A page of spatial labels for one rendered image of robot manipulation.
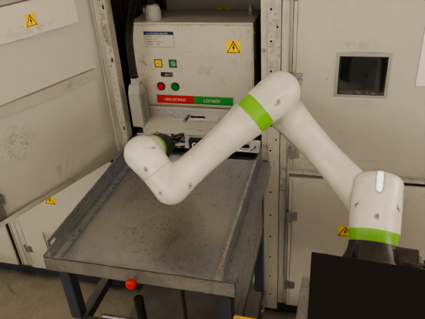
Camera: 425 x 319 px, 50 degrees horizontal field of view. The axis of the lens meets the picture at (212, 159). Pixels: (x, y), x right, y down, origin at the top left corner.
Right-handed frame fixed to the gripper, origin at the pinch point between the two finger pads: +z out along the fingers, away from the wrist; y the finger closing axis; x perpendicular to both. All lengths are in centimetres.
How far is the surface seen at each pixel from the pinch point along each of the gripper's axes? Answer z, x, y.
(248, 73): 14.5, 24.2, 22.6
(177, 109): 15.8, 8.9, -6.2
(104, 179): -6.2, -16.6, -27.5
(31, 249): 43, -72, -97
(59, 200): 31, -40, -72
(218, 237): -23.6, -27.6, 21.4
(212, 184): 4.2, -17.7, 12.2
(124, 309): 37, -96, -41
